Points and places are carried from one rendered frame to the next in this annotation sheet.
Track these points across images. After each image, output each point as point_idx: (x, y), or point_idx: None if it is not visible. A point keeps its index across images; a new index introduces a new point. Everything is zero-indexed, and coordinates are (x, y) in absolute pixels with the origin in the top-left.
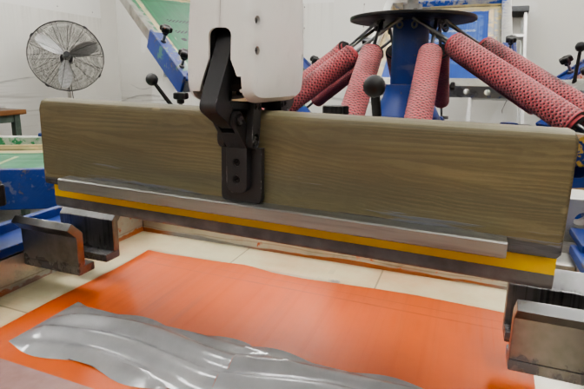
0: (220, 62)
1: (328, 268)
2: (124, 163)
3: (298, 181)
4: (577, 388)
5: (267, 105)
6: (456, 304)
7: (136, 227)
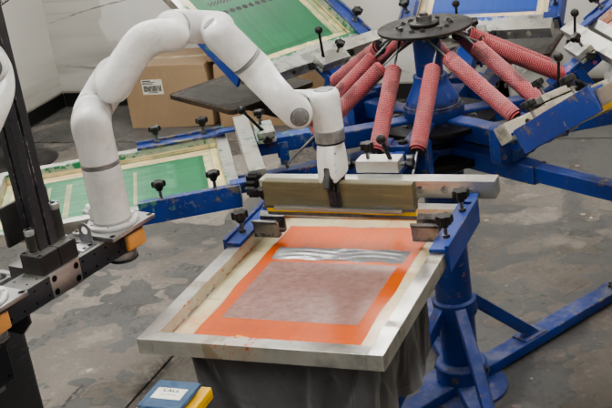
0: (327, 176)
1: (370, 222)
2: (296, 198)
3: (351, 199)
4: None
5: None
6: None
7: None
